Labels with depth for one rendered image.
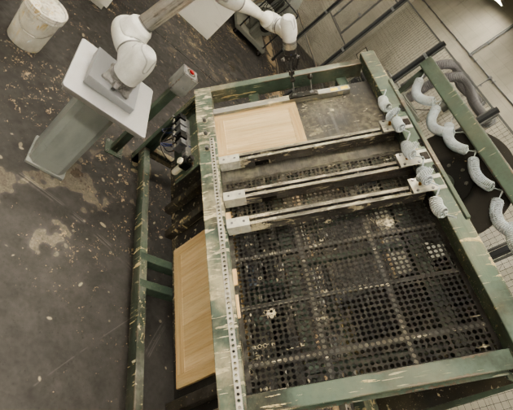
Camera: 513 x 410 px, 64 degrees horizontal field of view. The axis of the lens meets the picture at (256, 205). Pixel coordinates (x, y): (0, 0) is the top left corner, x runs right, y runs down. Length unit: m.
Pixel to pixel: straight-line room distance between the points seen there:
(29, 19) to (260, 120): 1.78
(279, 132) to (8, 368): 1.95
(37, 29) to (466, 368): 3.34
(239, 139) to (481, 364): 1.79
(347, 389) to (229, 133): 1.70
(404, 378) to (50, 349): 1.71
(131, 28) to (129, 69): 0.23
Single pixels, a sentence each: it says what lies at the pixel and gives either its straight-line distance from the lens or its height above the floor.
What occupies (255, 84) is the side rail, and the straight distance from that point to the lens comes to 3.10.
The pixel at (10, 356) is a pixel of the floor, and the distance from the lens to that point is 2.39.
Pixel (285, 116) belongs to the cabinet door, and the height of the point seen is 1.28.
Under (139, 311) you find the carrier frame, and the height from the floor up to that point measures 0.18.
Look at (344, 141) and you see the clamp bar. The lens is 2.57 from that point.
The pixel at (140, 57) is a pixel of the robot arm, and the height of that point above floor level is 1.04.
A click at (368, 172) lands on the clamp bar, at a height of 1.60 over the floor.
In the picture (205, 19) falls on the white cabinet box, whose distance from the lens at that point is 6.39.
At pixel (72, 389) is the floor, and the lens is 2.48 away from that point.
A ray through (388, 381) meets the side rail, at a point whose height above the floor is 1.38.
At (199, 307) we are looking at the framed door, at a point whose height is 0.47.
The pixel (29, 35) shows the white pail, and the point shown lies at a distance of 3.61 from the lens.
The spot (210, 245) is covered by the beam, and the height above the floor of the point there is 0.83.
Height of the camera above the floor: 2.12
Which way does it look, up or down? 28 degrees down
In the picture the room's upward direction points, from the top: 56 degrees clockwise
